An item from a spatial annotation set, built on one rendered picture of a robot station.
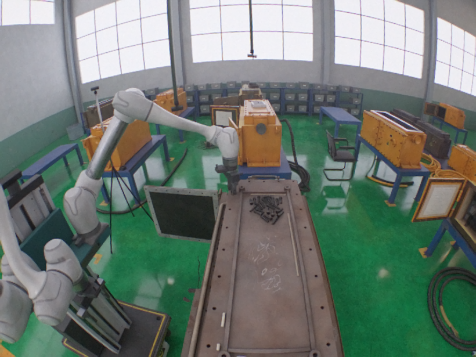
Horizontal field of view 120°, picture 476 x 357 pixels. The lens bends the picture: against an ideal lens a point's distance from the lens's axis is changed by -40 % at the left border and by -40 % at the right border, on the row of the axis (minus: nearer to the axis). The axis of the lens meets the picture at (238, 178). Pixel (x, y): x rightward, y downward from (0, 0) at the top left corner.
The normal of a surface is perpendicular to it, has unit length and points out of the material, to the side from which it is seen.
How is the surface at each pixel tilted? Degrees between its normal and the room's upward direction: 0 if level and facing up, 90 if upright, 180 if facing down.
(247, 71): 90
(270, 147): 90
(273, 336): 0
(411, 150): 90
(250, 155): 90
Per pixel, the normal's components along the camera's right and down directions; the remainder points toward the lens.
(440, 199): -0.09, 0.50
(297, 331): -0.04, -0.87
